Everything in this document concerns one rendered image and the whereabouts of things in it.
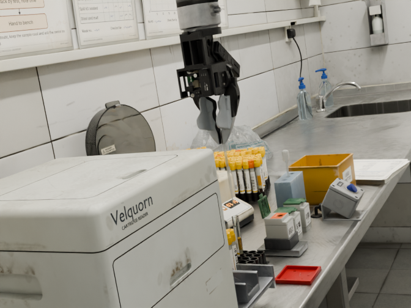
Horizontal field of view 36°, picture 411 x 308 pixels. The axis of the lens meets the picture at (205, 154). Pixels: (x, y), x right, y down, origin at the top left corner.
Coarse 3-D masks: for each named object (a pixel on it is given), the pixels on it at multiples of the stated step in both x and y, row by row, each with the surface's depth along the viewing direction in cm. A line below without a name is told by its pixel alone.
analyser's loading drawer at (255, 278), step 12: (240, 264) 107; (252, 264) 106; (240, 276) 101; (252, 276) 100; (264, 276) 105; (240, 288) 96; (252, 288) 101; (264, 288) 101; (240, 300) 97; (252, 300) 97
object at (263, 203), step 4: (260, 196) 126; (264, 196) 127; (260, 200) 125; (264, 200) 127; (260, 204) 125; (264, 204) 127; (260, 208) 125; (264, 208) 127; (268, 208) 128; (264, 212) 126; (268, 212) 128; (264, 216) 126
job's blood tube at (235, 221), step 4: (232, 216) 121; (236, 216) 121; (232, 220) 120; (236, 220) 120; (236, 224) 120; (236, 228) 120; (236, 232) 120; (240, 232) 121; (236, 236) 121; (240, 236) 121; (236, 240) 121; (240, 240) 121; (236, 244) 121; (240, 244) 121; (236, 248) 122; (240, 248) 121; (240, 252) 121; (240, 256) 121
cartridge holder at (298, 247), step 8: (296, 232) 127; (264, 240) 126; (272, 240) 125; (280, 240) 124; (288, 240) 123; (296, 240) 126; (264, 248) 127; (272, 248) 125; (280, 248) 125; (288, 248) 124; (296, 248) 124; (304, 248) 125; (296, 256) 123
